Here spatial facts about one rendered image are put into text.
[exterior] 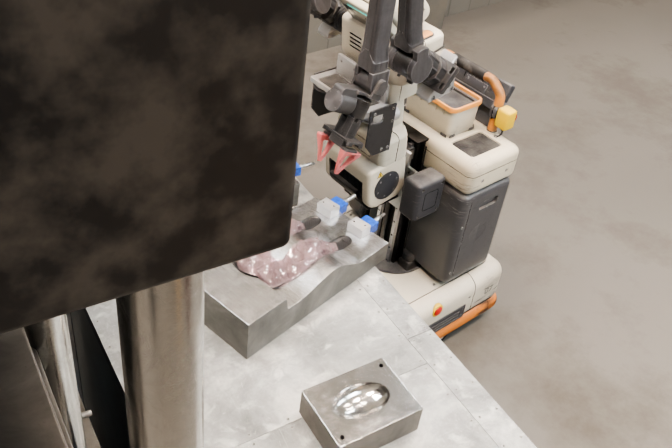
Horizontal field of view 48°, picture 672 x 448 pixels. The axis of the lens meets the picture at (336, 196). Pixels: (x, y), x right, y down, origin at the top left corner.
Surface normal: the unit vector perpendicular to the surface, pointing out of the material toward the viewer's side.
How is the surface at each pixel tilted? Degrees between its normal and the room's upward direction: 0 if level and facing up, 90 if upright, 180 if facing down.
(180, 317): 90
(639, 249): 0
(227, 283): 0
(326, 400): 0
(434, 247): 90
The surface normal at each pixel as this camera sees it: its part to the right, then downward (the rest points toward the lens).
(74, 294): 0.52, 0.56
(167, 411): 0.25, 0.61
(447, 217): -0.77, 0.32
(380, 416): 0.11, -0.79
